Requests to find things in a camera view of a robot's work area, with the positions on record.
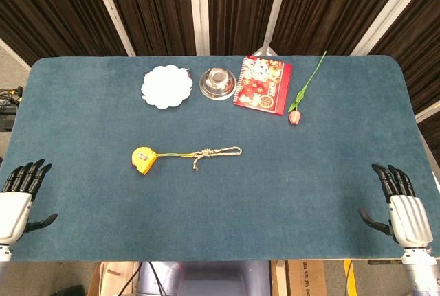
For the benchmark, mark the artificial tulip flower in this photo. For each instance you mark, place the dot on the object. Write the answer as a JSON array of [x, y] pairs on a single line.
[[302, 95]]

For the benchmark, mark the robot torso base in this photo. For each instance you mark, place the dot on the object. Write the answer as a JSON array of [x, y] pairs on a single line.
[[204, 279]]

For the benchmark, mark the white scalloped paper plate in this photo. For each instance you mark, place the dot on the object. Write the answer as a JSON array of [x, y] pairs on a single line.
[[166, 86]]

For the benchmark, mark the blue table mat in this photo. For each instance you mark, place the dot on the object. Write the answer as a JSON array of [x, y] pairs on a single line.
[[220, 206]]

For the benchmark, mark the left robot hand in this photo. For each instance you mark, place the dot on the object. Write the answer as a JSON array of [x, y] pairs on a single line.
[[13, 208]]

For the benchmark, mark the red spiral notebook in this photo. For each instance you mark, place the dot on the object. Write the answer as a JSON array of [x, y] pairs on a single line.
[[263, 84]]

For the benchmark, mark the cardboard box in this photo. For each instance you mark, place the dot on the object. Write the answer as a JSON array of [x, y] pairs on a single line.
[[304, 277]]

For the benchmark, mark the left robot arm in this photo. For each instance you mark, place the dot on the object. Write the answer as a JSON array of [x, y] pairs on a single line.
[[4, 256]]

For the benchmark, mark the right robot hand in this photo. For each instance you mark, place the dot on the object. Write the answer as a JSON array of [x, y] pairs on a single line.
[[409, 213]]

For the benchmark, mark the stainless steel bowl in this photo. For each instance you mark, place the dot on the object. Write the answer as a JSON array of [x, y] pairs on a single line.
[[218, 82]]

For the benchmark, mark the wooden board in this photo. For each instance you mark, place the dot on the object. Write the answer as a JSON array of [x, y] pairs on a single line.
[[113, 277]]

